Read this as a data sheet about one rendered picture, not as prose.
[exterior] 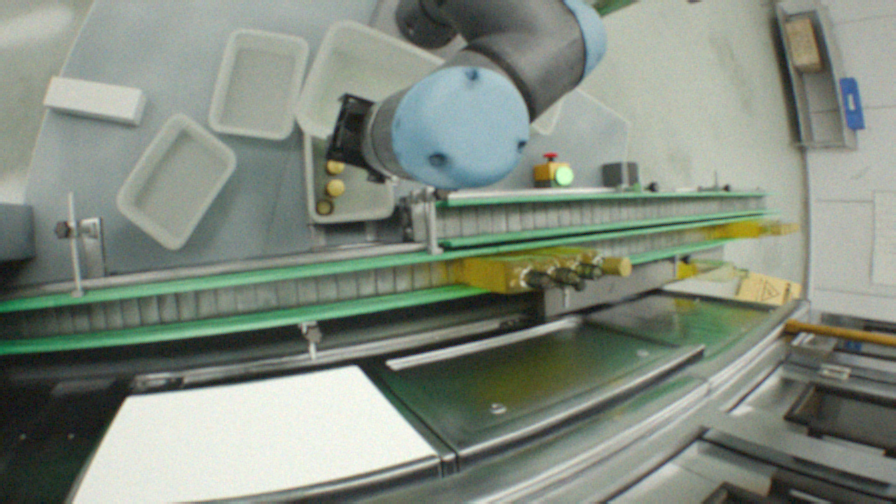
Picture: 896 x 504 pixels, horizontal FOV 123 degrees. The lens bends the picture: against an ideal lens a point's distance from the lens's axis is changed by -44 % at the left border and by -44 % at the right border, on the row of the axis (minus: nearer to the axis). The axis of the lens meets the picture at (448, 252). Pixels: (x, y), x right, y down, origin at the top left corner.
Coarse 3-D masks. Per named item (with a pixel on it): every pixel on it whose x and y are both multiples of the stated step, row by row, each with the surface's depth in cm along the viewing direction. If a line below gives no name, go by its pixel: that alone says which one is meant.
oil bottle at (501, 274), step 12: (456, 264) 87; (468, 264) 82; (480, 264) 78; (492, 264) 75; (504, 264) 71; (516, 264) 70; (528, 264) 71; (456, 276) 87; (468, 276) 83; (480, 276) 79; (492, 276) 75; (504, 276) 72; (516, 276) 70; (492, 288) 75; (504, 288) 72; (516, 288) 70; (528, 288) 71
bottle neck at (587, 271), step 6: (576, 264) 75; (582, 264) 73; (588, 264) 72; (594, 264) 71; (576, 270) 74; (582, 270) 72; (588, 270) 71; (594, 270) 73; (600, 270) 72; (582, 276) 73; (588, 276) 71; (594, 276) 72
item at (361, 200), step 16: (320, 144) 85; (320, 160) 85; (320, 176) 86; (336, 176) 87; (352, 176) 89; (320, 192) 86; (352, 192) 89; (368, 192) 91; (384, 192) 87; (336, 208) 88; (352, 208) 89; (368, 208) 91; (384, 208) 87
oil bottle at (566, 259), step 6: (516, 252) 88; (522, 252) 86; (528, 252) 85; (534, 252) 84; (540, 252) 83; (546, 252) 82; (552, 252) 82; (558, 252) 81; (564, 252) 80; (570, 252) 80; (558, 258) 76; (564, 258) 76; (570, 258) 76; (576, 258) 76; (564, 264) 75; (570, 264) 75
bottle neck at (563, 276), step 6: (552, 270) 72; (558, 270) 70; (564, 270) 69; (570, 270) 68; (552, 276) 71; (558, 276) 70; (564, 276) 69; (570, 276) 71; (576, 276) 69; (552, 282) 72; (558, 282) 71; (564, 282) 69; (570, 282) 70; (576, 282) 69
